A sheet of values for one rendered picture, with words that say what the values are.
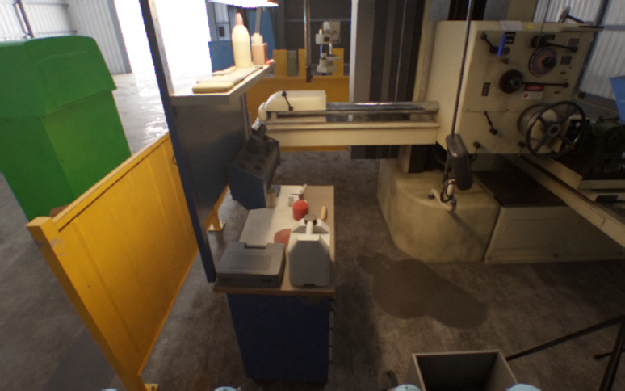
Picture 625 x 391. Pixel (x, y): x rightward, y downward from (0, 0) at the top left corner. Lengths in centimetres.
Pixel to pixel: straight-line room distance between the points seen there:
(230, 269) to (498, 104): 194
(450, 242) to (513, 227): 54
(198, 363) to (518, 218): 267
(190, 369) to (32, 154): 249
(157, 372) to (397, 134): 235
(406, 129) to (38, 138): 321
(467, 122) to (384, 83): 80
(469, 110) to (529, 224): 124
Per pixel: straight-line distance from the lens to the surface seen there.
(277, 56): 784
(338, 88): 449
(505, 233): 304
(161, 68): 101
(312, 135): 239
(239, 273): 128
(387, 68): 274
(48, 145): 360
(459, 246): 293
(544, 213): 311
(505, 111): 243
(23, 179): 399
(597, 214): 296
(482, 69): 227
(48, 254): 156
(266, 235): 157
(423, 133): 255
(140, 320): 217
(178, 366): 236
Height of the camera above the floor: 189
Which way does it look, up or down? 30 degrees down
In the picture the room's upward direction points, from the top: 1 degrees counter-clockwise
